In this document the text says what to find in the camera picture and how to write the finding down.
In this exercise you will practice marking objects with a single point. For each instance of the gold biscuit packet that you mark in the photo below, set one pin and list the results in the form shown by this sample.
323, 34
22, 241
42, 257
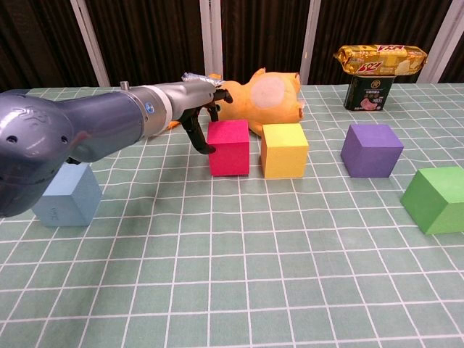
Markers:
380, 59

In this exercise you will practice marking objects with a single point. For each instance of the green checked tablecloth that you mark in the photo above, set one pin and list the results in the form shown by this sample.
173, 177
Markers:
232, 272

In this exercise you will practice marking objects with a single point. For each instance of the blue foam cube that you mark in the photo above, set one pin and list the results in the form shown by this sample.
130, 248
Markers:
72, 203

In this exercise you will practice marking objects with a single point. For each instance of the magenta foam cube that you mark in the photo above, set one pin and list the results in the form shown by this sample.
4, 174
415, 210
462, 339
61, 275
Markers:
230, 152

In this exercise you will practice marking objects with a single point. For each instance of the white frame post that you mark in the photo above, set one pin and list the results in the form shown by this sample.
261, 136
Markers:
88, 40
440, 36
211, 36
310, 36

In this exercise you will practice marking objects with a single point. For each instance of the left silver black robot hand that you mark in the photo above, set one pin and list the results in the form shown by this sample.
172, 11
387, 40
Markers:
188, 99

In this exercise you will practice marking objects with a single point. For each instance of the silver blue toothpaste tube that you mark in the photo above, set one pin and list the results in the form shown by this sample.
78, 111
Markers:
195, 77

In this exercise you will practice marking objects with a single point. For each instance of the yellow foam cube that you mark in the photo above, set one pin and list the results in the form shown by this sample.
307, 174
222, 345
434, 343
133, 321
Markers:
284, 159

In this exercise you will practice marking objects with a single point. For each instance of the purple foam cube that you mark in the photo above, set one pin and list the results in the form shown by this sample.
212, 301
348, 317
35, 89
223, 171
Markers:
366, 159

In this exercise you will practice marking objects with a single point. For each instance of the dark green tin can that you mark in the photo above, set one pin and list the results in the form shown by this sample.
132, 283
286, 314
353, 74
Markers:
366, 94

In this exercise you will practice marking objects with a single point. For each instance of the yellow plush duck toy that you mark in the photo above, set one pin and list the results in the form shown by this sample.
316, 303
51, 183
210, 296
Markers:
268, 108

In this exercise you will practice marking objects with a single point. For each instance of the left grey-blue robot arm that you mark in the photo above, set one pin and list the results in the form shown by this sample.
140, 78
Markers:
36, 137

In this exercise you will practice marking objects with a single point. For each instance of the green foam cube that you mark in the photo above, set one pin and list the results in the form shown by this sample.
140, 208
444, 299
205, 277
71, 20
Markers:
435, 203

